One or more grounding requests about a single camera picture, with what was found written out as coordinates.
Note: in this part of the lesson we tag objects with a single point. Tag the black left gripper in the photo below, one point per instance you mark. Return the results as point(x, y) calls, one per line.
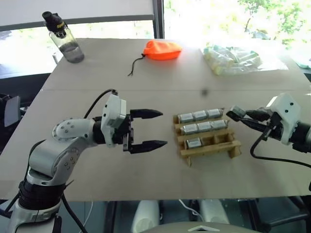
point(128, 136)

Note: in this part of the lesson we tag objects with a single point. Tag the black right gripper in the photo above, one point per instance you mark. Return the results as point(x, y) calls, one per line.
point(269, 122)

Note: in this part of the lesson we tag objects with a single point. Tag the small silver camera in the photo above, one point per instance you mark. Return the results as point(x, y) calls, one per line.
point(214, 112)
point(200, 115)
point(204, 126)
point(186, 117)
point(235, 112)
point(194, 143)
point(190, 129)
point(219, 124)

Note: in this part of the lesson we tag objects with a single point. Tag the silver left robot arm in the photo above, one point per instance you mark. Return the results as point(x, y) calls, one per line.
point(48, 155)

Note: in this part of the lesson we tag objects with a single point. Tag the wooden battery tray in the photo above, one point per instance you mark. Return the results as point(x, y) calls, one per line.
point(209, 148)

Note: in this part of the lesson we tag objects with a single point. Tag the clear plastic bag of items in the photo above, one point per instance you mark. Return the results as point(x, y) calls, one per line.
point(233, 60)

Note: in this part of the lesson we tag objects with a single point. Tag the white rounded robot leg shell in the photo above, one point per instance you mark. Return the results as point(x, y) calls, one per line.
point(213, 212)
point(145, 214)

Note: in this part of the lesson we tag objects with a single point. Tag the grey robot torso plate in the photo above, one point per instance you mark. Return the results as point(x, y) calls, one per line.
point(201, 227)

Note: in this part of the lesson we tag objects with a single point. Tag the clear bottle with black lid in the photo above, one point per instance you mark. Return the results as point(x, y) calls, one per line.
point(69, 47)

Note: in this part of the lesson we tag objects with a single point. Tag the grey chair panel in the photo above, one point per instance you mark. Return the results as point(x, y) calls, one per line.
point(11, 110)

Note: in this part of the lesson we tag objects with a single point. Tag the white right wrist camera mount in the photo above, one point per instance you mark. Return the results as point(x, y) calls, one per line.
point(285, 111)

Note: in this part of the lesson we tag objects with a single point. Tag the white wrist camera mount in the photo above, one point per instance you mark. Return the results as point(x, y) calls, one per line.
point(113, 119)
point(285, 111)

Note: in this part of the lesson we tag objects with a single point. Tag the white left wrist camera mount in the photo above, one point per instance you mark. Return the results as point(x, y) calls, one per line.
point(113, 119)

